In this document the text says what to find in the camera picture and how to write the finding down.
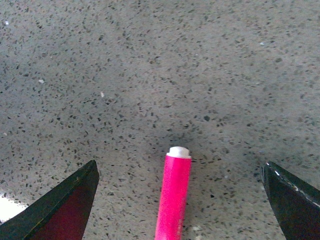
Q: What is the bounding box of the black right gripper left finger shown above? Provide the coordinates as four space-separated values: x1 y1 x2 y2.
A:
0 160 100 240

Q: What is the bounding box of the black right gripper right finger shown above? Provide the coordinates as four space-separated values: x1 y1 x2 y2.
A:
261 161 320 240

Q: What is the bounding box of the pink highlighter pen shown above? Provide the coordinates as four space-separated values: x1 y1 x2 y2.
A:
154 146 192 240

